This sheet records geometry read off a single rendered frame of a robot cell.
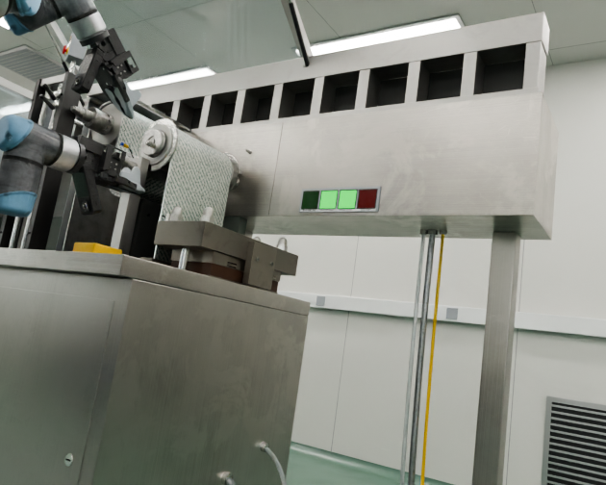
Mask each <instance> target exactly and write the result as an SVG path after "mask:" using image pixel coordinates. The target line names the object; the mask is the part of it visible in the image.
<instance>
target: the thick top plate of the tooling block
mask: <svg viewBox="0 0 606 485"><path fill-rule="evenodd" d="M249 242H257V243H261V244H264V245H267V246H270V247H272V248H275V249H277V254H276V260H275V267H274V270H277V271H280V272H281V275H289V276H295V275H296V269H297V262H298V256H297V255H295V254H292V253H289V252H288V251H285V250H283V249H280V248H277V247H275V246H272V245H269V244H267V243H264V242H260V241H257V240H254V239H252V238H249V237H246V236H244V235H242V234H239V233H237V232H234V231H231V230H229V229H226V228H223V227H221V226H218V225H216V224H213V223H210V222H208V221H199V220H158V225H157V230H156V235H155V240H154V244H155V245H158V246H162V247H165V248H169V249H182V247H186V248H190V250H205V251H215V252H218V253H222V254H225V255H228V256H231V257H234V258H237V259H241V260H243V261H246V255H247V248H248V243H249Z"/></svg>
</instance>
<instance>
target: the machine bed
mask: <svg viewBox="0 0 606 485"><path fill-rule="evenodd" d="M0 267H4V268H25V269H35V270H47V271H57V272H68V273H79V274H89V275H100V276H111V277H122V278H133V279H138V280H141V281H146V282H151V283H155V284H160V285H165V286H168V287H173V288H177V289H182V290H187V291H191V292H196V293H201V294H208V295H213V296H217V297H222V298H227V299H231V300H236V301H239V302H244V303H249V304H253V305H258V306H263V307H266V308H271V309H276V310H280V311H285V312H289V313H294V314H298V315H302V316H308V315H309V311H310V304H311V303H310V302H308V301H304V300H301V299H297V298H293V297H289V296H285V295H281V294H275V293H271V292H268V291H264V290H260V289H256V288H252V287H248V286H244V285H241V284H237V283H234V282H230V281H226V280H222V279H218V278H214V277H211V276H207V275H203V274H200V273H196V272H192V271H188V270H184V269H180V268H174V267H170V266H167V265H163V264H159V263H155V262H151V261H147V260H143V259H140V258H136V257H133V256H129V255H125V254H109V253H91V252H73V251H56V250H37V249H20V248H2V247H0Z"/></svg>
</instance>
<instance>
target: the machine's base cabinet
mask: <svg viewBox="0 0 606 485"><path fill-rule="evenodd" d="M307 324H308V317H307V316H302V315H298V314H294V313H289V312H285V311H280V310H276V309H271V308H266V307H263V306H258V305H253V304H249V303H244V302H239V301H236V300H231V299H227V298H222V297H217V296H213V295H208V294H201V293H196V292H191V291H187V290H182V289H177V288H173V287H168V286H165V285H160V284H155V283H151V282H146V281H141V280H138V279H133V278H122V277H111V276H100V275H89V274H79V273H68V272H57V271H47V270H35V269H25V268H4V267H0V485H222V484H221V476H222V475H223V474H224V473H225V472H231V473H232V474H233V477H234V479H233V480H234V481H235V482H236V483H237V484H238V485H282V481H281V478H280V475H279V473H278V470H277V467H276V466H275V464H274V462H273V460H272V458H271V457H270V456H269V455H268V454H267V452H263V451H261V450H260V446H261V443H262V442H266V443H269V449H270V450H271V451H272V452H273V453H274V455H275V456H276V458H277V460H278V461H279V463H280V465H281V468H282V470H283V473H284V476H285V478H286V475H287V468H288V462H289V455H290V442H291V434H292V428H293V421H294V414H295V407H296V400H297V394H298V386H299V379H300V372H301V366H302V359H303V352H304V344H305V338H306V331H307Z"/></svg>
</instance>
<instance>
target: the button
mask: <svg viewBox="0 0 606 485"><path fill-rule="evenodd" d="M73 251H77V252H93V253H109V254H122V250H121V249H117V248H113V247H110V246H106V245H103V244H99V243H95V242H76V243H74V246H73Z"/></svg>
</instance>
